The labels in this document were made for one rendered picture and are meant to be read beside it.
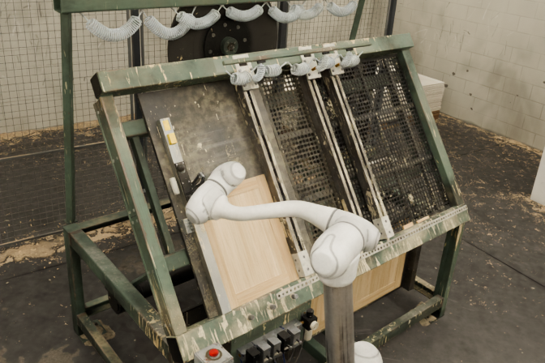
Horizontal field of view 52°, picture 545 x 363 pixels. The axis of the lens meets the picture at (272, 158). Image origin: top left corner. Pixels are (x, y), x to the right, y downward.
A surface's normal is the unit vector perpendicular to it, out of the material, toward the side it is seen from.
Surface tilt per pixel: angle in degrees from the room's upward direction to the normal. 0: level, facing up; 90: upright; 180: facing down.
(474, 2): 90
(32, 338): 0
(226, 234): 55
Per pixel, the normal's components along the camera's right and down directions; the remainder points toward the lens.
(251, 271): 0.55, -0.25
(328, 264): -0.51, 0.17
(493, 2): -0.83, 0.18
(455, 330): 0.06, -0.91
